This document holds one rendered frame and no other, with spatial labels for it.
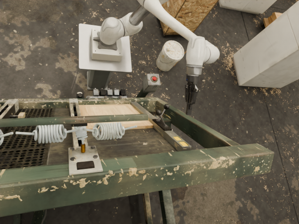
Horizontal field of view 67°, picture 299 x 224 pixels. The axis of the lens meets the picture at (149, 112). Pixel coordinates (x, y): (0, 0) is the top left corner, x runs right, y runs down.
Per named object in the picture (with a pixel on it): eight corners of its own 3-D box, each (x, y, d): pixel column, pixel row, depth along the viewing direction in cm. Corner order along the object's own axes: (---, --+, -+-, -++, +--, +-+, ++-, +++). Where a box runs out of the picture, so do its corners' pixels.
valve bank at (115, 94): (124, 94, 231) (130, 84, 210) (126, 107, 227) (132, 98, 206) (74, 94, 214) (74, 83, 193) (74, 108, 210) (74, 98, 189)
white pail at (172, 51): (172, 56, 340) (187, 37, 298) (175, 74, 331) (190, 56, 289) (153, 54, 330) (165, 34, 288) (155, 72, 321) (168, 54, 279)
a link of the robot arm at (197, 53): (198, 65, 120) (209, 65, 130) (201, 35, 116) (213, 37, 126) (181, 63, 127) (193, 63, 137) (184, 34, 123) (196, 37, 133)
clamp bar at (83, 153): (80, 107, 180) (79, 77, 174) (102, 198, 73) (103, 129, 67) (66, 107, 177) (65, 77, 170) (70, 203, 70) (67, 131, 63)
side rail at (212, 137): (161, 111, 207) (162, 100, 204) (250, 173, 108) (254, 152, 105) (155, 111, 205) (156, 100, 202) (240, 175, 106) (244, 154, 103)
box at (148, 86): (152, 82, 225) (159, 73, 209) (154, 93, 222) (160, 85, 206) (141, 81, 221) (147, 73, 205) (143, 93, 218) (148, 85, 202)
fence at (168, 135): (135, 106, 197) (135, 101, 196) (190, 153, 111) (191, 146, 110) (130, 106, 195) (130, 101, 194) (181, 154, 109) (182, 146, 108)
